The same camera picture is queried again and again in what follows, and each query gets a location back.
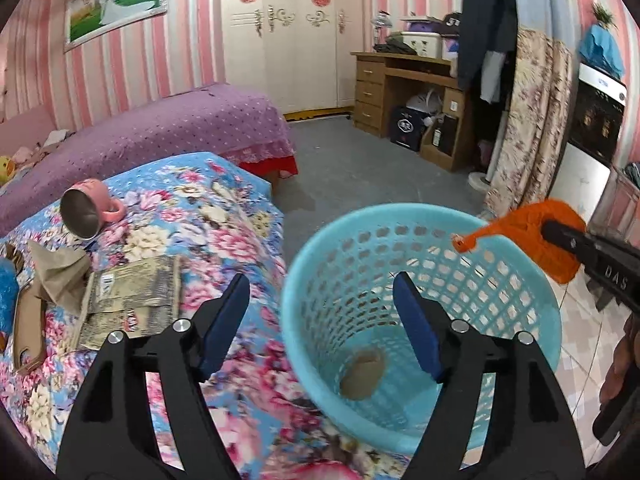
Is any light blue plastic basket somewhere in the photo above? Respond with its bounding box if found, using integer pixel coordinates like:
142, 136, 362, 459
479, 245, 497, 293
281, 203, 563, 456

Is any black and white appliance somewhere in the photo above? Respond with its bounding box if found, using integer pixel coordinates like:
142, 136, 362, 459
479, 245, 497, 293
550, 62, 628, 223

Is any white fan head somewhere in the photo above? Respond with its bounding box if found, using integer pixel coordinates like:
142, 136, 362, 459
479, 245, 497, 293
406, 87, 443, 116

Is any orange fuzzy cloth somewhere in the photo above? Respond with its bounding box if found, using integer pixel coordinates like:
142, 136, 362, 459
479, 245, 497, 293
452, 199, 586, 286

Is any brown paper bag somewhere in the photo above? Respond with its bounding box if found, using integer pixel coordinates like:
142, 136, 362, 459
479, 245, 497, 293
27, 240, 91, 318

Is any pink metal-lined mug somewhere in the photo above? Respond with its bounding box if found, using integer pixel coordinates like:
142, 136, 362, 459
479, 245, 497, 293
60, 178, 126, 241

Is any red bed skirt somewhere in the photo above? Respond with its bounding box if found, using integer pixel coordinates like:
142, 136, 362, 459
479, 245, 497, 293
240, 155, 299, 179

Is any yellow black floor rail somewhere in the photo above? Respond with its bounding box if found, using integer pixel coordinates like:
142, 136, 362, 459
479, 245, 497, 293
282, 107, 353, 122

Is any blue plastic bag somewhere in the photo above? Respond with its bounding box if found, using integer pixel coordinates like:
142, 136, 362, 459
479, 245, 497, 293
0, 260, 21, 336

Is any wooden desk with drawers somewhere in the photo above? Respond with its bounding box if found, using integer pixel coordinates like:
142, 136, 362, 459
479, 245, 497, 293
350, 51, 476, 172

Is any dark green cloth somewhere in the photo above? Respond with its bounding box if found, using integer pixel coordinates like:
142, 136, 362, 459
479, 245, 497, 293
374, 42, 418, 56

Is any framed meadow wall poster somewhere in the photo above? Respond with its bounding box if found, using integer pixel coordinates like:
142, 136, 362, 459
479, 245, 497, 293
63, 0, 168, 52

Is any silver printed snack packet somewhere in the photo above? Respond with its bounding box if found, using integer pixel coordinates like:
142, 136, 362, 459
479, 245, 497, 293
80, 305, 182, 352
82, 256, 182, 317

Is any person's right hand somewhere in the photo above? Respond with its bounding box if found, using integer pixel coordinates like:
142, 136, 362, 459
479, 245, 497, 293
593, 317, 640, 447

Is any pink covered headboard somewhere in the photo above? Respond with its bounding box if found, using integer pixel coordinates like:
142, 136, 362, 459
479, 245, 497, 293
0, 105, 56, 158

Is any white fan stand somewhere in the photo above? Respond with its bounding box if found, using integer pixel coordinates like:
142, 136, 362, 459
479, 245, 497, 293
467, 105, 506, 193

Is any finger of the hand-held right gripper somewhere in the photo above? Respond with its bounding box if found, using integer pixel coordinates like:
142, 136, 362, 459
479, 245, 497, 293
542, 219, 601, 267

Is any hanging dark coat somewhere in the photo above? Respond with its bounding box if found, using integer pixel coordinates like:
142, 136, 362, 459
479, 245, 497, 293
457, 0, 518, 103

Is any white ornate wardrobe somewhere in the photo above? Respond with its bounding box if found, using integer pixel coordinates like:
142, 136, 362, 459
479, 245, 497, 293
220, 0, 361, 116

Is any blue cloth cover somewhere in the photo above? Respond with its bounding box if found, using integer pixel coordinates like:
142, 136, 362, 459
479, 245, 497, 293
579, 22, 626, 78

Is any beige floral curtain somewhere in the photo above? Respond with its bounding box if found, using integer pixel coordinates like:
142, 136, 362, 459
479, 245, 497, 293
482, 25, 576, 216

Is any black printed box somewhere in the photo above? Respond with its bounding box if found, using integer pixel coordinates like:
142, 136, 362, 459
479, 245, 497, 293
390, 106, 426, 151

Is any blue floral blanket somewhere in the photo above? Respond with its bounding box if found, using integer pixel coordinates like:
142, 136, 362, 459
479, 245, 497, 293
0, 152, 426, 480

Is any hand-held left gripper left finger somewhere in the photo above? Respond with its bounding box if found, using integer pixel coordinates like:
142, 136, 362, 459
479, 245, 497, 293
56, 274, 251, 480

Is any wooden cabinet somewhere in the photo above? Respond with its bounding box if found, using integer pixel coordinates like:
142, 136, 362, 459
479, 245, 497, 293
587, 162, 640, 246

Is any white storage box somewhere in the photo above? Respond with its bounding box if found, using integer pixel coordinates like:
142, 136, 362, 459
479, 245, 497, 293
400, 30, 453, 59

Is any purple dotted bedspread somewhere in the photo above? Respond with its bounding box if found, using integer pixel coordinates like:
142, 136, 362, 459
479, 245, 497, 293
0, 82, 296, 236

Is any dark brown wrapper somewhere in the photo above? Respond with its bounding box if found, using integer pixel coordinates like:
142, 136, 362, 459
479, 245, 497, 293
0, 242, 23, 273

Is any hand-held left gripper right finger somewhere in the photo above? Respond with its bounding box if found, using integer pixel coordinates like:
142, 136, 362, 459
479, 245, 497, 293
392, 271, 587, 480

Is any brown paper ball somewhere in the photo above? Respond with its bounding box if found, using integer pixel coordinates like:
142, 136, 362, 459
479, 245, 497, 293
340, 349, 387, 401

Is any black computer tower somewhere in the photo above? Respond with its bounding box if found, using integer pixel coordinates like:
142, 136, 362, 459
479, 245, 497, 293
435, 112, 458, 157

